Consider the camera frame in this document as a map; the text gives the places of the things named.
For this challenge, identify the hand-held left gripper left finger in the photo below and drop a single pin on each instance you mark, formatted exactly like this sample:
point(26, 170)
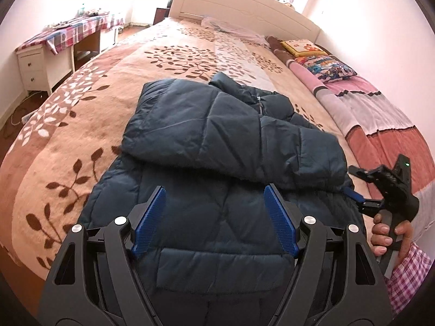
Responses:
point(151, 217)

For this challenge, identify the person's right hand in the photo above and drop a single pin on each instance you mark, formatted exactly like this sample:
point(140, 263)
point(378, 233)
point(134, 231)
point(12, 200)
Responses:
point(380, 237)

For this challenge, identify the cream wooden headboard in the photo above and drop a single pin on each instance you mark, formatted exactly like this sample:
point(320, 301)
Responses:
point(238, 3)

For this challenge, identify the yellow printed pillow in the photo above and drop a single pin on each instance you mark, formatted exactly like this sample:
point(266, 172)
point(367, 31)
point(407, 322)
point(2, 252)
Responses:
point(302, 47)

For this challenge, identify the bed with leaf blanket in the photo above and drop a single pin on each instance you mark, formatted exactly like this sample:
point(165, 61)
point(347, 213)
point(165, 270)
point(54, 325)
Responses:
point(85, 135)

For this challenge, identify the white desk with plaid cloth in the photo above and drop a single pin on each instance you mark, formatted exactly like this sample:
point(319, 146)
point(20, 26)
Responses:
point(64, 32)

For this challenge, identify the white drawer cabinet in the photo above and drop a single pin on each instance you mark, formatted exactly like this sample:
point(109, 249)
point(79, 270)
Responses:
point(37, 68)

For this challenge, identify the colourful cartoon pillow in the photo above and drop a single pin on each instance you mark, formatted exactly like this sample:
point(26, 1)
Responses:
point(326, 68)

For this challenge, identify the dark wooden nightstand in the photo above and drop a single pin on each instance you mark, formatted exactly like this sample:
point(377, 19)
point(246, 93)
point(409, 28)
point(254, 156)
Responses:
point(160, 15)

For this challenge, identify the person's right forearm plaid sleeve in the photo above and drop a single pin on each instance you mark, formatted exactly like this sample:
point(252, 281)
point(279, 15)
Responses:
point(407, 278)

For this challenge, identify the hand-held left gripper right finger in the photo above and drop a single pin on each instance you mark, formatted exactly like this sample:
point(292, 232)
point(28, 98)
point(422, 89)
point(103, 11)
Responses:
point(278, 217)

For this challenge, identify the dark blue puffer jacket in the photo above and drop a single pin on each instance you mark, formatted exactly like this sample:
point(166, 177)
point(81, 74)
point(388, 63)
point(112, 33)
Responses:
point(221, 135)

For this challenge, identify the white power strip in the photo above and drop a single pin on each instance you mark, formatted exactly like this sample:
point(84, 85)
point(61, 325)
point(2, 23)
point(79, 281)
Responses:
point(29, 116)

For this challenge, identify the white crumpled pillow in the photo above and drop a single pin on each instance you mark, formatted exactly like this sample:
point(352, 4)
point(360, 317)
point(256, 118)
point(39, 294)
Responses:
point(231, 29)

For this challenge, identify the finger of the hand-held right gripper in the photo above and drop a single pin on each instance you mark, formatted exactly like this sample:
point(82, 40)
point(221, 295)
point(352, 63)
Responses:
point(360, 172)
point(354, 195)

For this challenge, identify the green bottle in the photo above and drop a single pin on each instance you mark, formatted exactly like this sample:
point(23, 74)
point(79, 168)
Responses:
point(82, 9)

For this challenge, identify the pink striped quilt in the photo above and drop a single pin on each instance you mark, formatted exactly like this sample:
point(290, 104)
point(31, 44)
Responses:
point(373, 115)

